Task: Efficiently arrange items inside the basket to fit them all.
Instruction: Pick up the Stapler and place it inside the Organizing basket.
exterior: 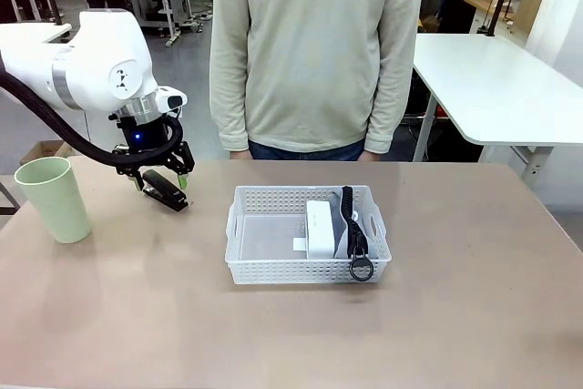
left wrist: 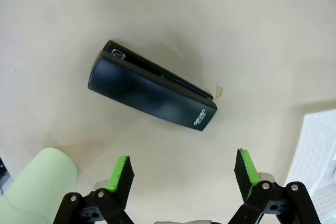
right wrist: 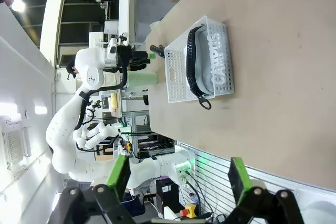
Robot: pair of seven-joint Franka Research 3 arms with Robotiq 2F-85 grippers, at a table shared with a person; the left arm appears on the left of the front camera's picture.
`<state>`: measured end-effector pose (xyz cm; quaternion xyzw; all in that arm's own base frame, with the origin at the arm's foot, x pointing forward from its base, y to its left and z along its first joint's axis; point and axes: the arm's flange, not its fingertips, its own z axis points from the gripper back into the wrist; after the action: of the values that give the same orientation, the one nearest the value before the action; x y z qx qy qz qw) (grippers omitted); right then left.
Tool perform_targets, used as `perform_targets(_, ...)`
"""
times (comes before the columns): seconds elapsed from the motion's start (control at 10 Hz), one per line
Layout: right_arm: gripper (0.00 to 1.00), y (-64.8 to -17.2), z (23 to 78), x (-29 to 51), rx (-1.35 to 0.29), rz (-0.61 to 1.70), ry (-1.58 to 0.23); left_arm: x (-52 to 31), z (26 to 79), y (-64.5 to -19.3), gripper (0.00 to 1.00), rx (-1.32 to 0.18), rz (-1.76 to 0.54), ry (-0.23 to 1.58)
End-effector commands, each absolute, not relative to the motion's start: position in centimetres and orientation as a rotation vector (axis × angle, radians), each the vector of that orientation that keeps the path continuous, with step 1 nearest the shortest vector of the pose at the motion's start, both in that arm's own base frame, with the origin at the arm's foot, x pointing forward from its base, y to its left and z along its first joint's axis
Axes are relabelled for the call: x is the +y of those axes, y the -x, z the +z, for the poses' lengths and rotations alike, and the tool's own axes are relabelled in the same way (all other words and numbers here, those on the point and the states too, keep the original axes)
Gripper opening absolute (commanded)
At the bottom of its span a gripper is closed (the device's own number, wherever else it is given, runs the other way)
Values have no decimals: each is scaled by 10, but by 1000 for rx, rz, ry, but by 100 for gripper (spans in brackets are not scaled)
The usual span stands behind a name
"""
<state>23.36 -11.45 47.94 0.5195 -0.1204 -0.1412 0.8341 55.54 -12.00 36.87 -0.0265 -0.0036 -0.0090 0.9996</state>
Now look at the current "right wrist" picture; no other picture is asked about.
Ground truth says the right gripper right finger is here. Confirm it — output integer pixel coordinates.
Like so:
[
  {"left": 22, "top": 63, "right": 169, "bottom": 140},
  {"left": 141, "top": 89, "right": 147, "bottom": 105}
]
[{"left": 225, "top": 157, "right": 307, "bottom": 224}]

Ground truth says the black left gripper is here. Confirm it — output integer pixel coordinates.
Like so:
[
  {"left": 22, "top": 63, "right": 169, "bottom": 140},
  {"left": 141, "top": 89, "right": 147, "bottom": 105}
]
[{"left": 118, "top": 45, "right": 157, "bottom": 71}]

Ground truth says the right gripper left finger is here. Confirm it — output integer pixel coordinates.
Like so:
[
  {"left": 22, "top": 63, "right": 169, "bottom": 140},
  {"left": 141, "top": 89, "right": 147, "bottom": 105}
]
[{"left": 48, "top": 154, "right": 137, "bottom": 224}]

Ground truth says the black stapler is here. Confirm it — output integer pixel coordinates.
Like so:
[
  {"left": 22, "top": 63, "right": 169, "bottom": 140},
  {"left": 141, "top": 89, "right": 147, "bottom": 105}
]
[{"left": 149, "top": 45, "right": 166, "bottom": 59}]

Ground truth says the pale green cup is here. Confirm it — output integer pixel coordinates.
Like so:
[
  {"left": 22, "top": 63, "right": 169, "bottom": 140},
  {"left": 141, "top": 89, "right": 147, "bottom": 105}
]
[{"left": 125, "top": 71, "right": 158, "bottom": 88}]

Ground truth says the white perforated plastic basket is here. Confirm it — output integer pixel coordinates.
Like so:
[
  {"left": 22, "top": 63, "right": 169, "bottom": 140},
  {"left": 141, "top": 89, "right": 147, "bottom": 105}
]
[{"left": 164, "top": 15, "right": 236, "bottom": 104}]

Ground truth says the white slatted panel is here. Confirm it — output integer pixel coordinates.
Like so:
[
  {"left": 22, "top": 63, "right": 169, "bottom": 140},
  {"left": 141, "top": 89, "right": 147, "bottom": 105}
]
[{"left": 175, "top": 142, "right": 336, "bottom": 224}]

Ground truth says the grey zippered pencil pouch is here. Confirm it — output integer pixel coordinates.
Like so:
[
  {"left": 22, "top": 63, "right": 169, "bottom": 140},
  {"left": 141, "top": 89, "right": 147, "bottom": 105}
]
[{"left": 185, "top": 24, "right": 226, "bottom": 111}]

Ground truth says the black electronics box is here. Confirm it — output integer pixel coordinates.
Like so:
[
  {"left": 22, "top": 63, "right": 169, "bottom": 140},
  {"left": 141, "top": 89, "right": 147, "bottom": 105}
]
[{"left": 156, "top": 178, "right": 181, "bottom": 213}]

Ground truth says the yellow red emergency stop button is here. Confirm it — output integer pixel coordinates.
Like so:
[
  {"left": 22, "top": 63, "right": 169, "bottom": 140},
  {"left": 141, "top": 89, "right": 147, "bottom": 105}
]
[{"left": 181, "top": 202, "right": 197, "bottom": 219}]

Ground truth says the bystander with black cap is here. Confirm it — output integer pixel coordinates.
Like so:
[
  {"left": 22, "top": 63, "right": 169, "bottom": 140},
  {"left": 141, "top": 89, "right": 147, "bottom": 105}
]
[{"left": 65, "top": 60, "right": 79, "bottom": 80}]

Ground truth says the ceiling air conditioner vent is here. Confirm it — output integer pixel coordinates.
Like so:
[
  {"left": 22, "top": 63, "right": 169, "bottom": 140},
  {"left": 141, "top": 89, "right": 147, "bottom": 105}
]
[{"left": 2, "top": 126, "right": 32, "bottom": 169}]

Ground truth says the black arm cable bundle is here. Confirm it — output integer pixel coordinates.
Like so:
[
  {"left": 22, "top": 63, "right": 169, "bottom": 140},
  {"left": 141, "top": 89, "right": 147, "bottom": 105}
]
[{"left": 74, "top": 50, "right": 129, "bottom": 132}]

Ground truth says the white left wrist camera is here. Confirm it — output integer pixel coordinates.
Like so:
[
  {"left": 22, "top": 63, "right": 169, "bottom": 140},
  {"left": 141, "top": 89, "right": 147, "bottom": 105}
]
[{"left": 106, "top": 37, "right": 118, "bottom": 54}]

